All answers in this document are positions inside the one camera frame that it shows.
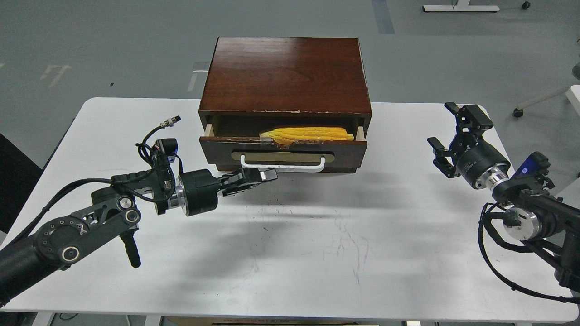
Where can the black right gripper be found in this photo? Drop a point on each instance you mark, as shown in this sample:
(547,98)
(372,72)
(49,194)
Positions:
(473,156)

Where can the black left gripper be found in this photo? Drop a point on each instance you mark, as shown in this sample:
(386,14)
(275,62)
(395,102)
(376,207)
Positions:
(198,192)

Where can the wooden drawer with white handle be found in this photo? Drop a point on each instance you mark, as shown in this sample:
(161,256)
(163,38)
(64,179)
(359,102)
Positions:
(227,139)

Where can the yellow corn cob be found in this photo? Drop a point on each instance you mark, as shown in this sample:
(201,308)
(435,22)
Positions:
(286,136)

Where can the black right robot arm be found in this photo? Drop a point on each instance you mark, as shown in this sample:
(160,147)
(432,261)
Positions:
(524,217)

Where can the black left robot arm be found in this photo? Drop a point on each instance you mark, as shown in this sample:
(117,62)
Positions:
(40,250)

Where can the dark wooden drawer cabinet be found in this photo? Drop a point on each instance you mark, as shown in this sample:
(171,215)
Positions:
(286,76)

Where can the white chair leg with caster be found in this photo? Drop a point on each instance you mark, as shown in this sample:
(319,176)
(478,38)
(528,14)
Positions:
(518,111)

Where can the white stand base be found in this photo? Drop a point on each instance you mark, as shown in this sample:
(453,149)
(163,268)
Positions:
(461,6)

